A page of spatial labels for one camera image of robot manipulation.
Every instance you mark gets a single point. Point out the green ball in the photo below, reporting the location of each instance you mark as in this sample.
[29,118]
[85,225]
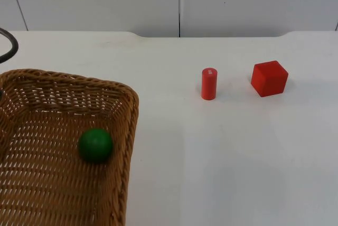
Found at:
[95,145]

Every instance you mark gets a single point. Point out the pale brown wicker basket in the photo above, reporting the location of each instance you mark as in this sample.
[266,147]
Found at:
[52,157]

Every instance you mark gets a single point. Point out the red cylinder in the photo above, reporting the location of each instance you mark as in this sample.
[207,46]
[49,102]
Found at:
[208,84]

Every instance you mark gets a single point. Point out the red cube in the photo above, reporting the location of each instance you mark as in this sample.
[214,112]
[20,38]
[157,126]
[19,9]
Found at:
[269,79]

